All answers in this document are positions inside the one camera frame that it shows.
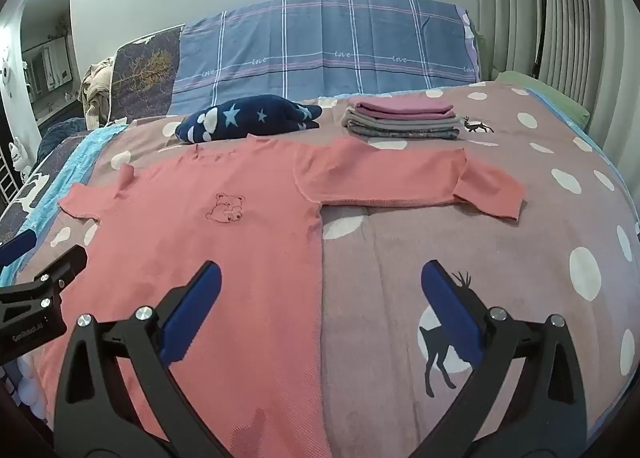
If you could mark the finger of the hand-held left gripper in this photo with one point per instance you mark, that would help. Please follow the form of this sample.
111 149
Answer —
17 245
70 260

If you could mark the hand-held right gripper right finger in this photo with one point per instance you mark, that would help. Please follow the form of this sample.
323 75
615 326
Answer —
450 310

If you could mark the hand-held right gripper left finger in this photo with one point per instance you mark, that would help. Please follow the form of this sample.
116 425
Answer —
196 310

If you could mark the pink bear print shirt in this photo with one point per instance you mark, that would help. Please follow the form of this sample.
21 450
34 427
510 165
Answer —
225 248

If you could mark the beige clothes pile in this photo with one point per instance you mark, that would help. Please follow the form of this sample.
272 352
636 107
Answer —
97 83

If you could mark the stack of folded clothes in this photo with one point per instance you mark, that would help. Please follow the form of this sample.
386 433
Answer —
400 123

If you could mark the pink polka dot blanket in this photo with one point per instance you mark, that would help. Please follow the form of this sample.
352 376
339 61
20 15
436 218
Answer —
400 248

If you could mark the white cat figurine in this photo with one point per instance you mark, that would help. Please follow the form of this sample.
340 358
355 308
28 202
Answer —
17 153

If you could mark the light blue blanket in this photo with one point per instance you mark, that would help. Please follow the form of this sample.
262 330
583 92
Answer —
75 153

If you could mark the dark printed quilt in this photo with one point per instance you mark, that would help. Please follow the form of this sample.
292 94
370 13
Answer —
55 138

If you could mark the patterned grey folded garment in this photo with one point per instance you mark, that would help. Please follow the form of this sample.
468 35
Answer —
400 135

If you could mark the navy star print blanket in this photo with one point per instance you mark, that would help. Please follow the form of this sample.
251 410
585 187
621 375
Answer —
250 118

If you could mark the dark tree print pillow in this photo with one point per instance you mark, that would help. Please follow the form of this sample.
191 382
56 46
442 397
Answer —
145 68

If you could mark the stack of folded cloths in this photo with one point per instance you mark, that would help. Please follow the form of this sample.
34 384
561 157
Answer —
400 107

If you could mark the arched mirror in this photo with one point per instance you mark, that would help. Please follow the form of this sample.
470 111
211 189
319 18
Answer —
50 38

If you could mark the green cloth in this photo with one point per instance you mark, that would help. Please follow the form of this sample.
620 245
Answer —
550 98

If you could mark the lilac dotted pillow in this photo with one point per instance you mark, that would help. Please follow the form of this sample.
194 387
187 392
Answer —
470 43

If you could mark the blue plaid pillow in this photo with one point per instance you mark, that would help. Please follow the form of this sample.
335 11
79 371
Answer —
325 38

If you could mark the grey curtain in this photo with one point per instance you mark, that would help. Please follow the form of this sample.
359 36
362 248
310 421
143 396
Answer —
575 38

